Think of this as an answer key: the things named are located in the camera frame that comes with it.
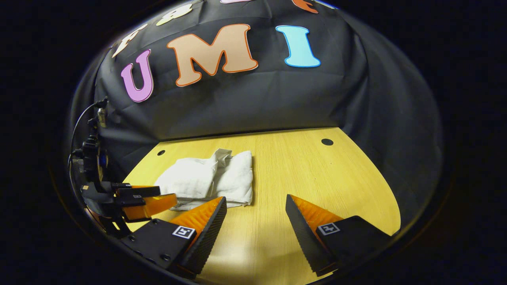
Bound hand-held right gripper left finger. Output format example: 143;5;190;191
119;197;227;277

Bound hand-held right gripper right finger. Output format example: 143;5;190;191
285;194;393;277

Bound white jeans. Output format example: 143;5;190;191
154;148;254;211

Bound black backdrop cloth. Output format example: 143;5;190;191
67;0;442;226

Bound thin grey cable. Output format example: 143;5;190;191
68;102;99;167

